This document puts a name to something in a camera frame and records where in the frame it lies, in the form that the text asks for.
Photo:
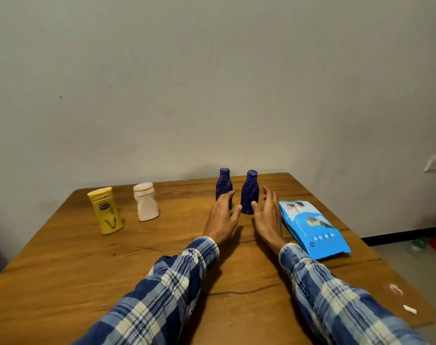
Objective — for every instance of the person's right hand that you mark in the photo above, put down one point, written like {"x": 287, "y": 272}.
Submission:
{"x": 270, "y": 222}

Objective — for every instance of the person's left hand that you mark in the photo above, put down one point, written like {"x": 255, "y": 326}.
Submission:
{"x": 219, "y": 222}

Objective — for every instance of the dark blue bottle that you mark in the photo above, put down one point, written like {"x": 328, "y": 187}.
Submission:
{"x": 223, "y": 183}
{"x": 249, "y": 190}

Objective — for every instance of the blue wet wipes pack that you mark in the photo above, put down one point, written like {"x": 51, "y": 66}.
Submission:
{"x": 311, "y": 229}

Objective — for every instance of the white bottle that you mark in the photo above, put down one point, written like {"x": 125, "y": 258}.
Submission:
{"x": 146, "y": 208}

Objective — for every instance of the yellow bottle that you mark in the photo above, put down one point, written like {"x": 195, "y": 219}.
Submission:
{"x": 108, "y": 215}

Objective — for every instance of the person's right forearm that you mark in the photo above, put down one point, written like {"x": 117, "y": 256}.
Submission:
{"x": 333, "y": 298}

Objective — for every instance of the person's left forearm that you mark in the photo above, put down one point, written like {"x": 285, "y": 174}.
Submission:
{"x": 160, "y": 291}

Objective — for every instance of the white crumpled scrap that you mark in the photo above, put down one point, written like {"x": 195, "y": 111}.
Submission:
{"x": 396, "y": 288}

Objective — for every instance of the wooden table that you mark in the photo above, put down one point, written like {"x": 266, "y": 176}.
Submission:
{"x": 77, "y": 265}

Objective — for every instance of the clear green-capped floor bottle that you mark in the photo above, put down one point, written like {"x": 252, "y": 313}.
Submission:
{"x": 417, "y": 245}

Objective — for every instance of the small white paper scrap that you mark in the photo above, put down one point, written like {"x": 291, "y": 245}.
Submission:
{"x": 410, "y": 309}

